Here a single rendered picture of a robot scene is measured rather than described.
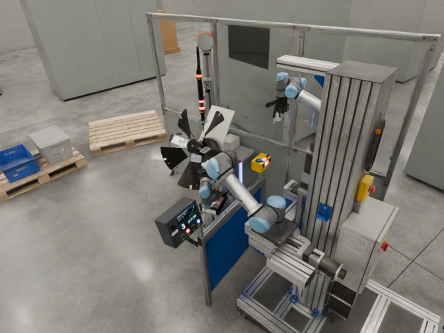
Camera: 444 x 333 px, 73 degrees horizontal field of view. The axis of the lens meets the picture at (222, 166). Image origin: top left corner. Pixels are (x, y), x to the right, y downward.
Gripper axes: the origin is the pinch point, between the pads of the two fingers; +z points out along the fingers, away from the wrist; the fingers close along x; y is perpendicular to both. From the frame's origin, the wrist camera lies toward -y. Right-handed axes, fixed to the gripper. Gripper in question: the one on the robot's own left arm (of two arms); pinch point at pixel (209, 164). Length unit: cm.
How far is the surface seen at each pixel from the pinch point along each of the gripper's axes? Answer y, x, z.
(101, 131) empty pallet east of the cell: 210, 76, 267
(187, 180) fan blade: 21.6, 17.2, 8.1
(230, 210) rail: -11.1, 34.3, -16.5
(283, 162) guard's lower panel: -63, 46, 55
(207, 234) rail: 6, 33, -40
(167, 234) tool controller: 23, -1, -69
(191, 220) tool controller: 10, 2, -57
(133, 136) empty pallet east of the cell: 150, 84, 243
